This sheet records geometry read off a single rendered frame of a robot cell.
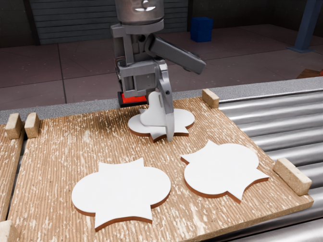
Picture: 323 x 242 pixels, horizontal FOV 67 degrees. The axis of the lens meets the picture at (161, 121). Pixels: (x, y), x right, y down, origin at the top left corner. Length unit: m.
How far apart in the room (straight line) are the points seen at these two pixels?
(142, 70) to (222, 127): 0.21
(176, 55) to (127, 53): 0.08
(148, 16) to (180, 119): 0.22
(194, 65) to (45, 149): 0.31
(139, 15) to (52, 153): 0.28
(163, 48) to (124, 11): 0.08
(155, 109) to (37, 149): 0.23
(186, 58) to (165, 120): 0.11
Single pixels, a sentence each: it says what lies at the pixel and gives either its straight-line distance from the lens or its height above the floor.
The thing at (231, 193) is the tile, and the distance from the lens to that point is 0.37.
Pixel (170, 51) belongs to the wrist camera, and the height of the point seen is 1.09.
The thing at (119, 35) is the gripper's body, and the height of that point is 1.12.
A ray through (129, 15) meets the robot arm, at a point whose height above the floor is 1.15.
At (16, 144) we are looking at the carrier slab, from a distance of 0.53.
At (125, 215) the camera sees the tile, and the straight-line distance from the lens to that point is 0.34.
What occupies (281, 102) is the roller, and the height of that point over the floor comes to 0.91.
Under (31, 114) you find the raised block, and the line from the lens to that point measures 0.56.
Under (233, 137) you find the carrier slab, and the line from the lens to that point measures 0.50.
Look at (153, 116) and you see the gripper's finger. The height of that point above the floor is 0.99.
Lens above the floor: 1.22
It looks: 32 degrees down
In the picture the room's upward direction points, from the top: straight up
